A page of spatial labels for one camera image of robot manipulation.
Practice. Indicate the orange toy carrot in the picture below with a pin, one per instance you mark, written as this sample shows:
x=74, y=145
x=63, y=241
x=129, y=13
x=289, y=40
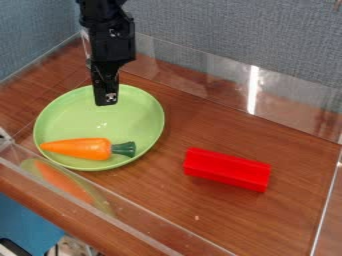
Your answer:
x=90, y=148

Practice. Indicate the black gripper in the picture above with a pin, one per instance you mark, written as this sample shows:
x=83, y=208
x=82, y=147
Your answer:
x=112, y=50

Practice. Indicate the red rectangular block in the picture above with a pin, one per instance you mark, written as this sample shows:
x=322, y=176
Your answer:
x=227, y=169

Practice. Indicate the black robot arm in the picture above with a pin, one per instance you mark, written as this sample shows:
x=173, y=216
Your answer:
x=104, y=9

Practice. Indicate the clear acrylic enclosure wall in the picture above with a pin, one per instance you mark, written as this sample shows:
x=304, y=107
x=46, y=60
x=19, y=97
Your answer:
x=146, y=209

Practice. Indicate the green plastic plate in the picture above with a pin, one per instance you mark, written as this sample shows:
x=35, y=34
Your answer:
x=135, y=119

